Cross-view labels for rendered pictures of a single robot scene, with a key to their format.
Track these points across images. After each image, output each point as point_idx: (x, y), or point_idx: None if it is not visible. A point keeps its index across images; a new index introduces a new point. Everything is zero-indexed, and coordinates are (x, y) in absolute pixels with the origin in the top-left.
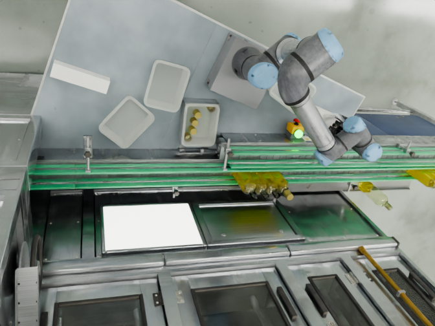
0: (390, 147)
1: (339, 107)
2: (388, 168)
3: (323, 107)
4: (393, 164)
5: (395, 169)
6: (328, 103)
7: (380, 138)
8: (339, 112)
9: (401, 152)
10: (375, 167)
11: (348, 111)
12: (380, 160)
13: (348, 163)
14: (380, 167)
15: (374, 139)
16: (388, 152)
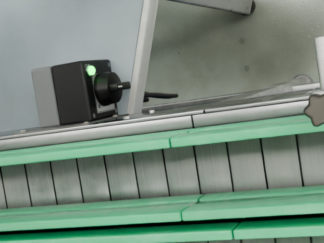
0: (281, 117)
1: (68, 6)
2: (249, 229)
3: (11, 24)
4: (280, 203)
5: (300, 236)
6: (23, 5)
7: (287, 94)
8: (77, 26)
9: (292, 123)
10: (174, 230)
11: (113, 14)
12: (240, 195)
13: (38, 215)
14: (213, 226)
15: (237, 102)
16: (207, 132)
